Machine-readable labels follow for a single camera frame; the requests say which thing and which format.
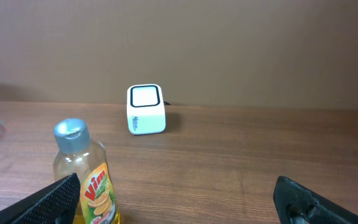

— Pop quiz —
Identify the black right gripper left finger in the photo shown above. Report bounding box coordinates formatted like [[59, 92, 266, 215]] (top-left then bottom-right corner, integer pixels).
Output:
[[0, 173, 80, 224]]

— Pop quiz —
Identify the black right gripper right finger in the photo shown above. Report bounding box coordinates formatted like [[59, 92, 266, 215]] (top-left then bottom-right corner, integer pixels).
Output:
[[273, 176, 358, 224]]

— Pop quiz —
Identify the yellow dish soap bottle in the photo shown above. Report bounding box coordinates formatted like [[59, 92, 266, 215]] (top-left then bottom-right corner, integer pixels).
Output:
[[53, 118, 121, 224]]

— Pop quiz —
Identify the white barcode scanner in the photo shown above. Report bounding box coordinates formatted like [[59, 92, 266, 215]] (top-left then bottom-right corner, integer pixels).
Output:
[[127, 84, 166, 135]]

